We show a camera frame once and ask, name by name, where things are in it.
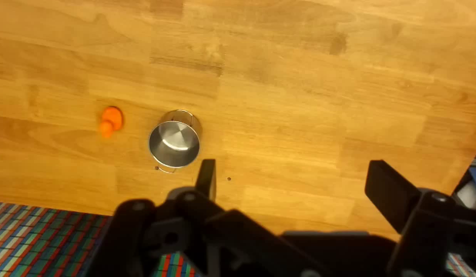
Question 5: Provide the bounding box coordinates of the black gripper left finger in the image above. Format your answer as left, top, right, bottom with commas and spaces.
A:
86, 159, 322, 277

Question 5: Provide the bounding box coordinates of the small stainless steel pot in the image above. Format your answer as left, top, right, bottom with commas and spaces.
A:
146, 108, 203, 169

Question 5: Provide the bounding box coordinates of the orange carrot toy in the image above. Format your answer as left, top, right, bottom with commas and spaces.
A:
98, 105, 126, 139

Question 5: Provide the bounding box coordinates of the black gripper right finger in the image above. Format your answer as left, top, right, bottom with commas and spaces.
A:
363, 159, 476, 277

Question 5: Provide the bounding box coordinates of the white and blue object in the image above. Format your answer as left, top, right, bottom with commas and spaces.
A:
454, 159, 476, 211

